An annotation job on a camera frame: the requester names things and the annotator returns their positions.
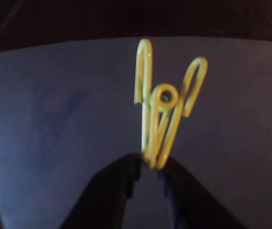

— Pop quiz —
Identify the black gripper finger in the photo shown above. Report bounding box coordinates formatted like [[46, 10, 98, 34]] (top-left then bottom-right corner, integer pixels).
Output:
[[157, 157, 246, 229], [62, 152, 143, 229]]

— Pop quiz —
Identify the yellow wire clip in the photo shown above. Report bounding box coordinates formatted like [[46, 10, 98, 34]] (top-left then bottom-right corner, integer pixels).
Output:
[[133, 38, 208, 170]]

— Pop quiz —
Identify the grey WOWROBO mat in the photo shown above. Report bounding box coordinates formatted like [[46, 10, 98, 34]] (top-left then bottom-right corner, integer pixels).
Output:
[[0, 35, 272, 229]]

